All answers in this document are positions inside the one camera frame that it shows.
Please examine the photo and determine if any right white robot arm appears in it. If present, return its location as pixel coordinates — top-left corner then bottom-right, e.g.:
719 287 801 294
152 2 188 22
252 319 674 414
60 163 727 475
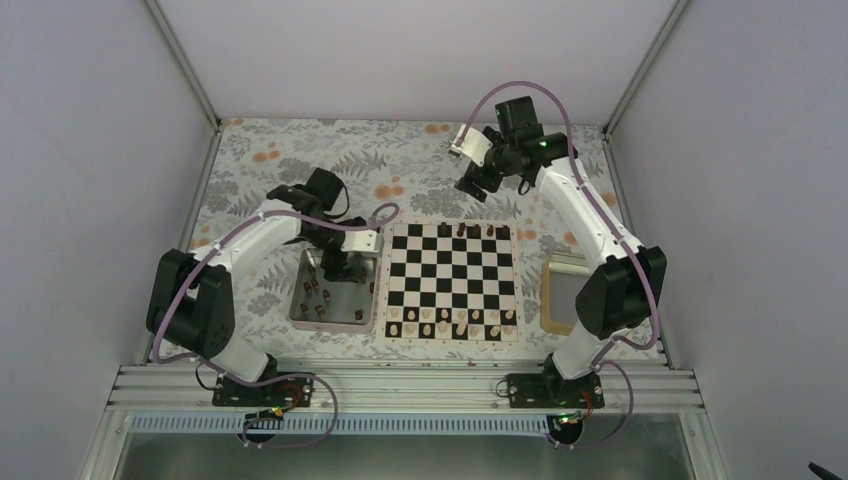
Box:
450 96 667 407

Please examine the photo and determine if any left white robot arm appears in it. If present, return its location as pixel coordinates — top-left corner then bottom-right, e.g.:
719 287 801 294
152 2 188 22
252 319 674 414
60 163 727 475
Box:
146 168 381 405

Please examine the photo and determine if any silver metal tray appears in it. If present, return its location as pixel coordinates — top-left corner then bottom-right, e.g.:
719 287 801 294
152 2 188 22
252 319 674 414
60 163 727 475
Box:
288 248 377 335

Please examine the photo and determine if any floral patterned table mat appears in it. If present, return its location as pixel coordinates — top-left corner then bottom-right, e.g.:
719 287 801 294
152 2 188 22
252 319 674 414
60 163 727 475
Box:
191 118 579 361

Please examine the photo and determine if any black white chessboard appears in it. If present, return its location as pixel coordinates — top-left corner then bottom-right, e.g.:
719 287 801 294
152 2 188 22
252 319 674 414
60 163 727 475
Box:
375 218 525 349

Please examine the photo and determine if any gold rimmed metal tray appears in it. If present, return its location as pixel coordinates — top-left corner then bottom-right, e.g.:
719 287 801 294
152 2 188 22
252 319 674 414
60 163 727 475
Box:
540 252 590 336

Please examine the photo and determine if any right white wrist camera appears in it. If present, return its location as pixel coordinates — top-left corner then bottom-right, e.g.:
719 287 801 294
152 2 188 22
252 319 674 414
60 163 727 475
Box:
449 124 493 167

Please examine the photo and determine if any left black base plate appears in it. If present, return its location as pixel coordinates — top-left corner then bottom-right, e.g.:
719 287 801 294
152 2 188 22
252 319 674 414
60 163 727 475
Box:
210 373 314 409

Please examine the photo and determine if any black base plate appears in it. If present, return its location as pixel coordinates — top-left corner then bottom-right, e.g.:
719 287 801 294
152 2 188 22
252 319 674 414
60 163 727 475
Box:
505 373 605 409
210 373 314 409

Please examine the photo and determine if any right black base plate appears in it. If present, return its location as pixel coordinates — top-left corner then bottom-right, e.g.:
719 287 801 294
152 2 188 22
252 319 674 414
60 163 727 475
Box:
505 373 605 409

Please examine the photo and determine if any aluminium rail frame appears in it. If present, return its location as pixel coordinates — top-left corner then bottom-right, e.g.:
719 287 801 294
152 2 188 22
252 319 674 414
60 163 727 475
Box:
107 361 705 414

